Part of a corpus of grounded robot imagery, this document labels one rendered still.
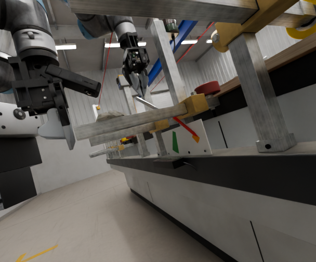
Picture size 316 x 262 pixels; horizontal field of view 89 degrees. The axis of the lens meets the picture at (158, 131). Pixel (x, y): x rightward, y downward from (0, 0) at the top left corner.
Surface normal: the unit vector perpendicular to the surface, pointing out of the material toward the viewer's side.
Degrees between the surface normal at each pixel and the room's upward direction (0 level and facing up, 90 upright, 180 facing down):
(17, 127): 90
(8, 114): 90
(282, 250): 90
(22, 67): 90
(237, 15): 180
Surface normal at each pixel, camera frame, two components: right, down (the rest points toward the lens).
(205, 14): 0.29, 0.96
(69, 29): 0.36, -0.15
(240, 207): -0.88, 0.24
